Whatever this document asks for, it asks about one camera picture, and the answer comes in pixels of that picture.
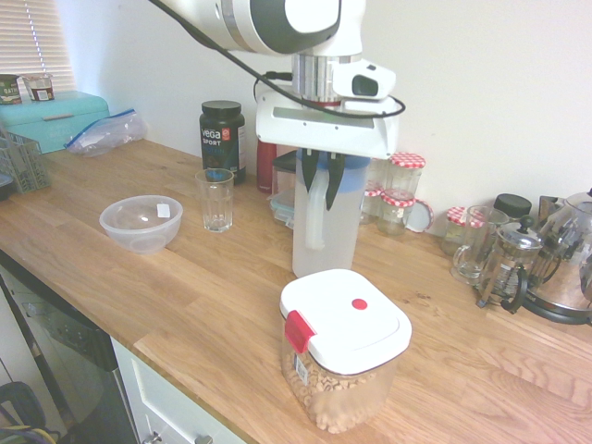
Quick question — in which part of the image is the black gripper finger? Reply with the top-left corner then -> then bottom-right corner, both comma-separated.
302,148 -> 322,195
325,153 -> 348,211

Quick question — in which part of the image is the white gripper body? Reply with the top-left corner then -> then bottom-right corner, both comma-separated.
255,82 -> 400,161

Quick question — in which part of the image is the translucent pitcher with blue lid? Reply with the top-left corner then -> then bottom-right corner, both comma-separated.
290,150 -> 371,278

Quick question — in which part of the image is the red water bottle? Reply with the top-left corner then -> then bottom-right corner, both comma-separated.
256,140 -> 279,193

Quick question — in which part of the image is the clear container with black lid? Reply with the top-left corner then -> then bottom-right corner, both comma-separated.
271,151 -> 302,195

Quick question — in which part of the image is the tall jar red checkered lid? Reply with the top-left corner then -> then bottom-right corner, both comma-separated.
387,151 -> 427,202
367,157 -> 389,189

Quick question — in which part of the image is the small jar red checkered lid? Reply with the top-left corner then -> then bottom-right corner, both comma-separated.
439,206 -> 485,257
376,191 -> 416,237
359,180 -> 385,227

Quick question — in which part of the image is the teal-rimmed food storage box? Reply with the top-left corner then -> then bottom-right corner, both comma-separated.
267,188 -> 296,231

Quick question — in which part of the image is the loose red checkered lid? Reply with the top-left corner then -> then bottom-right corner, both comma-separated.
406,199 -> 436,233

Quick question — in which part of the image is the black protein powder tub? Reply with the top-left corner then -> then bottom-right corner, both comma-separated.
199,100 -> 247,187

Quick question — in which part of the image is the clear drinking glass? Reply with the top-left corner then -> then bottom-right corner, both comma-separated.
194,167 -> 236,234

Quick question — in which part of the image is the cereal container with white lid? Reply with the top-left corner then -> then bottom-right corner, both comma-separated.
278,268 -> 413,435

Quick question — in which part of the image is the clear glass mug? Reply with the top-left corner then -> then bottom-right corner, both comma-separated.
450,204 -> 511,285

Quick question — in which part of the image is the jar with black lid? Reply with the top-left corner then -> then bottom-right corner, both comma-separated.
492,192 -> 533,221

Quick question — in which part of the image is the clear plastic bowl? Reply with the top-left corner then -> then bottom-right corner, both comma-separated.
98,194 -> 184,256

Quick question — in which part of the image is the glass French press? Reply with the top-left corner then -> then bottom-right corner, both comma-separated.
475,215 -> 543,315

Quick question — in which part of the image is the clear zip bag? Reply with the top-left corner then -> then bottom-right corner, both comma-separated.
63,107 -> 150,159

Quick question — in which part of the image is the stainless steel kettle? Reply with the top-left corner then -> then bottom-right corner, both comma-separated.
522,187 -> 592,327

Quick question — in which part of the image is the teal bread box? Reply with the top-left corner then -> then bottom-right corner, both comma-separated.
0,90 -> 113,155

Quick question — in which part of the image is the white cabinet drawer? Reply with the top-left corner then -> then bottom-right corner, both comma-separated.
109,336 -> 249,444

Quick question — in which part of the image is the grey plastic basket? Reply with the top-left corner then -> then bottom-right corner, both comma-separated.
0,129 -> 52,195

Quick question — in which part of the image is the brown yogurt cup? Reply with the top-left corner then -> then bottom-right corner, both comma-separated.
21,72 -> 55,103

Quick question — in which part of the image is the white window blind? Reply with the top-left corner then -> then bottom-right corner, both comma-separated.
0,0 -> 78,93

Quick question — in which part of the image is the black dishwasher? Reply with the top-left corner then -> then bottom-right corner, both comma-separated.
0,252 -> 138,444

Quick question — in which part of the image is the green oats cup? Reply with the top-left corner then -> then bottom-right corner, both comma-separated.
0,73 -> 23,107

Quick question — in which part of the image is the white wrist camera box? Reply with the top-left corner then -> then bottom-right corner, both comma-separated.
332,58 -> 398,101

